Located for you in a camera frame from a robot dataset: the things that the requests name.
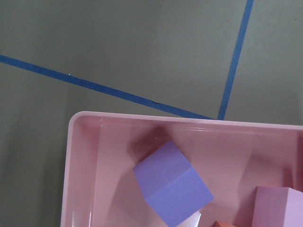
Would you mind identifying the orange foam cube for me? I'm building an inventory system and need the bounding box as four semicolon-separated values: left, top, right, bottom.
212;220;239;227

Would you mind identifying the pink plastic bin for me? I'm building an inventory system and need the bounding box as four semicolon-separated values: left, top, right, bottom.
60;111;303;227

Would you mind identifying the purple foam cube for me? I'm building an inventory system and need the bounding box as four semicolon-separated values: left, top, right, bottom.
133;141;214;227

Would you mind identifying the pink foam cube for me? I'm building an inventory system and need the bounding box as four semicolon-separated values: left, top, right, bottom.
252;186;303;227

